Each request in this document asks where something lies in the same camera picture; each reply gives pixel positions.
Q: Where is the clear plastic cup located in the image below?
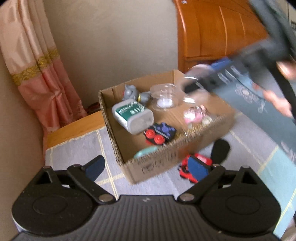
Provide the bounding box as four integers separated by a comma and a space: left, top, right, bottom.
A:
176, 64, 214, 106

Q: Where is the red toy train car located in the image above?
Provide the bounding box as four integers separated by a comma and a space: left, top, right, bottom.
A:
178, 153, 213, 184

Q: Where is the light blue plastic case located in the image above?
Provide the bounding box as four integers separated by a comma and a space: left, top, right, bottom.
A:
133, 146, 159, 159

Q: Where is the person's right hand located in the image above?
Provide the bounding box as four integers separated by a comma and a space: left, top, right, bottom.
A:
253, 60, 295, 118

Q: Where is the orange wooden headboard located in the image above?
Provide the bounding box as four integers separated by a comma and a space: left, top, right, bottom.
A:
174, 0, 267, 73

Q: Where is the pink crumpled wrapper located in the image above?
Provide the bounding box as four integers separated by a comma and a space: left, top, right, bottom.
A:
183, 105, 214, 125

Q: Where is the clear round plastic jar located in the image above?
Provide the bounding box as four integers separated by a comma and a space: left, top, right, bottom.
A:
150, 83, 179, 111

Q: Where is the light blue floral pillow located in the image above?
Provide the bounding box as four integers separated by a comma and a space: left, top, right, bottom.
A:
212, 64, 296, 163

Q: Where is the cardboard box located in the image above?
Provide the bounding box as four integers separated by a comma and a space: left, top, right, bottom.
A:
98, 83, 235, 184

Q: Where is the blue toy train car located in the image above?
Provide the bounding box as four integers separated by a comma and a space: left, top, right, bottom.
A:
144, 122, 177, 146

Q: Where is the grey toy figure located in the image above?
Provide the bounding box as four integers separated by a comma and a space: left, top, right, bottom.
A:
122, 84, 151, 106

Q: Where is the white green labelled container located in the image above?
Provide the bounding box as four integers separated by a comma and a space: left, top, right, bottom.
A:
112, 99, 154, 135

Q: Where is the pink curtain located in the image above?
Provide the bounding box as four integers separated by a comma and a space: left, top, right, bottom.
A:
1, 1, 87, 133

